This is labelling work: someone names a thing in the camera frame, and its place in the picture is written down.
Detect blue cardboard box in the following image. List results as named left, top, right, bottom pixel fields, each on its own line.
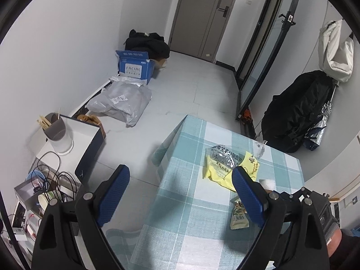
left=115, top=51, right=155, bottom=83

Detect right hand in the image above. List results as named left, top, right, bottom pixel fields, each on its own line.
left=327, top=229, right=342, bottom=259

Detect silver folded umbrella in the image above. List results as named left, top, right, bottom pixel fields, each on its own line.
left=303, top=81, right=339, bottom=151

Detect black jacket hanging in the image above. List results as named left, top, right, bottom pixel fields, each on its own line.
left=261, top=70, right=334, bottom=153

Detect paper cup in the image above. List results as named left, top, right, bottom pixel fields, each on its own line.
left=38, top=190, right=62, bottom=211

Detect grey door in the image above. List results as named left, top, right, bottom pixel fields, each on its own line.
left=169, top=0, right=235, bottom=63

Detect small pale green wrapper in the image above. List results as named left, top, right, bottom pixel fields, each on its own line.
left=230, top=199, right=250, bottom=230

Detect yellow snack wrapper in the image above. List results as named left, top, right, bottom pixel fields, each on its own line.
left=202, top=145, right=260, bottom=192

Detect grey courier bag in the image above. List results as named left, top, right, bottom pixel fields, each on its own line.
left=85, top=76, right=152, bottom=127

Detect clear plastic wrapper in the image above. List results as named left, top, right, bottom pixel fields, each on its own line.
left=253, top=140, right=267, bottom=159

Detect black clothes pile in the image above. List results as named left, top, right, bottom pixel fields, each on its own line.
left=124, top=29, right=170, bottom=60

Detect teal plaid tablecloth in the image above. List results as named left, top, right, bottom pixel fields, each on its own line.
left=105, top=114, right=306, bottom=270

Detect grey cup with sticks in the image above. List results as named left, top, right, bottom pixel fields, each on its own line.
left=37, top=111, right=74, bottom=155

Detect white navy box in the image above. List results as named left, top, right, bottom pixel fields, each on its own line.
left=29, top=115, right=104, bottom=183

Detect black cables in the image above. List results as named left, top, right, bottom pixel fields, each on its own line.
left=29, top=151, right=83, bottom=200

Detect white shoulder bag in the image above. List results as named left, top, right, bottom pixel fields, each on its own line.
left=318, top=20, right=354, bottom=83

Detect black framed glass door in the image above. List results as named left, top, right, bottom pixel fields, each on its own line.
left=236, top=0, right=299, bottom=120

